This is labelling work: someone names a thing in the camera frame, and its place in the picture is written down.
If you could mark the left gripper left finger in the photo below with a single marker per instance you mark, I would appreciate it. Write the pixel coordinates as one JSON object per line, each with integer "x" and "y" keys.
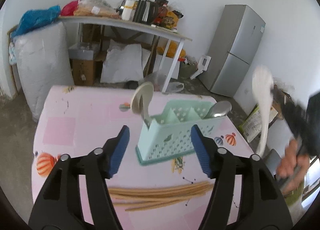
{"x": 58, "y": 205}

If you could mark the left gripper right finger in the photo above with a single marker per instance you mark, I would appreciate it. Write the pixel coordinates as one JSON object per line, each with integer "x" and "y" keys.
{"x": 261, "y": 206}

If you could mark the white plastic rice paddle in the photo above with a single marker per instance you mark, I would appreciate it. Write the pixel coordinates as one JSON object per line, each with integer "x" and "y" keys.
{"x": 262, "y": 86}

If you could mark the wooden chopstick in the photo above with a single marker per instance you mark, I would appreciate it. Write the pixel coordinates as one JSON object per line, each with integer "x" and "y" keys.
{"x": 158, "y": 204}
{"x": 161, "y": 193}
{"x": 166, "y": 189}
{"x": 151, "y": 201}
{"x": 122, "y": 197}

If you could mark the large steel soup spoon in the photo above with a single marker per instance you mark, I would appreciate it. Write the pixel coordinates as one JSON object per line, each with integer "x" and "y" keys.
{"x": 220, "y": 109}

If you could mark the cream ceramic soup spoon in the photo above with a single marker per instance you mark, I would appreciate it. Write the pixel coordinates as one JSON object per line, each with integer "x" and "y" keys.
{"x": 145, "y": 89}

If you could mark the small dark metal spoon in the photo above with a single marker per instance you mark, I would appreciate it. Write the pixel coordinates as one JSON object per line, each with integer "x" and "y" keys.
{"x": 146, "y": 114}

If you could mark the right human hand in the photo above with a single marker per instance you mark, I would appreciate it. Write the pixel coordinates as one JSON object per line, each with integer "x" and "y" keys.
{"x": 287, "y": 165}

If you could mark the yellow green rice bag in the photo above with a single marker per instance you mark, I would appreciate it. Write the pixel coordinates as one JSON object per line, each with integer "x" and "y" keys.
{"x": 251, "y": 127}

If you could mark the silver refrigerator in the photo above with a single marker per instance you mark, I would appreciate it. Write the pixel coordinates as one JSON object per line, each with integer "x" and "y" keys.
{"x": 233, "y": 48}

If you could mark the white handheld device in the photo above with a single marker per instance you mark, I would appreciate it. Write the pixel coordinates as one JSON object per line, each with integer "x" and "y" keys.
{"x": 202, "y": 66}

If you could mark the mint green utensil holder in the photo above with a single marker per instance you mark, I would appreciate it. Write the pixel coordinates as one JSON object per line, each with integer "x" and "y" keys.
{"x": 169, "y": 135}

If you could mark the large wrapped white bundle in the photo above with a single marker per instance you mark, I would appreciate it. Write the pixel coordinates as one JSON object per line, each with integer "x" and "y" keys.
{"x": 42, "y": 62}

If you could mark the yellow plastic bag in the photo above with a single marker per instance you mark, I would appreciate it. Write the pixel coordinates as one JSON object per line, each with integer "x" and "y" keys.
{"x": 171, "y": 50}

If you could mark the white sack under table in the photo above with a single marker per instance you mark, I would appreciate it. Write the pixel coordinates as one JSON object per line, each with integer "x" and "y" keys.
{"x": 123, "y": 63}

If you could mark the white side table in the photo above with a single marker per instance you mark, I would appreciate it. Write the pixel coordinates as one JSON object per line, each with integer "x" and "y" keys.
{"x": 148, "y": 29}

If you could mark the red oil bottle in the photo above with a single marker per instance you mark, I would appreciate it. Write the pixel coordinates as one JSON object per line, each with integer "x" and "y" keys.
{"x": 162, "y": 12}

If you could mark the black electric kettle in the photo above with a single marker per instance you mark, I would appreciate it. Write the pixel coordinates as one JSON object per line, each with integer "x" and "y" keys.
{"x": 150, "y": 12}

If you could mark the blue plastic bag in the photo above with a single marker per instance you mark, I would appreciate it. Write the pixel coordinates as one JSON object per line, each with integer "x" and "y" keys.
{"x": 34, "y": 19}

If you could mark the black thermos flask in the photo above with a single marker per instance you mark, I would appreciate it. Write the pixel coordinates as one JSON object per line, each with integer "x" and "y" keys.
{"x": 139, "y": 11}

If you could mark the red plastic bag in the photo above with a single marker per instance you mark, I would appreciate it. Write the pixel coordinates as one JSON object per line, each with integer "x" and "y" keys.
{"x": 70, "y": 8}

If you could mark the white plastic bottle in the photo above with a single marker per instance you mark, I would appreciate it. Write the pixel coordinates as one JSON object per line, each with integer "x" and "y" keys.
{"x": 127, "y": 9}

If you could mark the clear bag of noodles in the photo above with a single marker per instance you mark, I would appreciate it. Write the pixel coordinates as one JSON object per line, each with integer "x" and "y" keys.
{"x": 98, "y": 8}

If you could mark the cardboard box by wall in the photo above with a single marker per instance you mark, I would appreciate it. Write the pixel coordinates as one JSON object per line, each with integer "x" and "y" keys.
{"x": 277, "y": 104}

